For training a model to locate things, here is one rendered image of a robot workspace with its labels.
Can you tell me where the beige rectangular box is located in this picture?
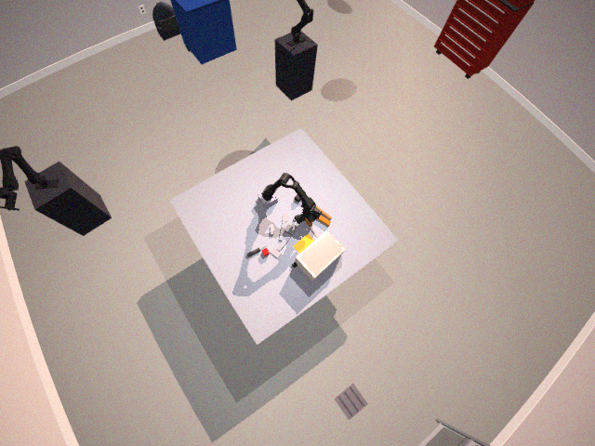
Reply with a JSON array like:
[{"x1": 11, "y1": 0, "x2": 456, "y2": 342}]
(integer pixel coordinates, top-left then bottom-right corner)
[{"x1": 292, "y1": 230, "x2": 346, "y2": 282}]

